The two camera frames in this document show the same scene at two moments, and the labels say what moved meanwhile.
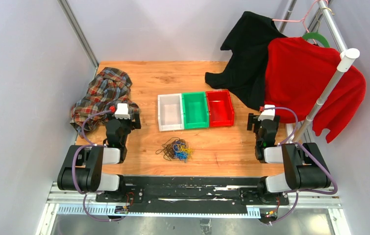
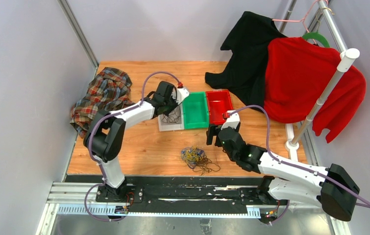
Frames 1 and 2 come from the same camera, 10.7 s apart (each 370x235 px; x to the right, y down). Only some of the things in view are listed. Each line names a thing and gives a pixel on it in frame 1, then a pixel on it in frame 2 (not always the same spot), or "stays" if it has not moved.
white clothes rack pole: (347, 56) stays
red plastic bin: (220, 108) stays
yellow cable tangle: (182, 148) -> (192, 154)
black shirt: (245, 73) stays
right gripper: (253, 119) -> (214, 130)
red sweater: (299, 74) stays
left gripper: (133, 125) -> (175, 102)
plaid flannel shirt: (109, 88) stays
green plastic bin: (195, 108) stays
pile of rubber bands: (167, 148) -> (205, 164)
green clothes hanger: (316, 35) stays
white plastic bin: (170, 113) stays
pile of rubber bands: (182, 155) -> (192, 155)
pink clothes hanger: (303, 19) stays
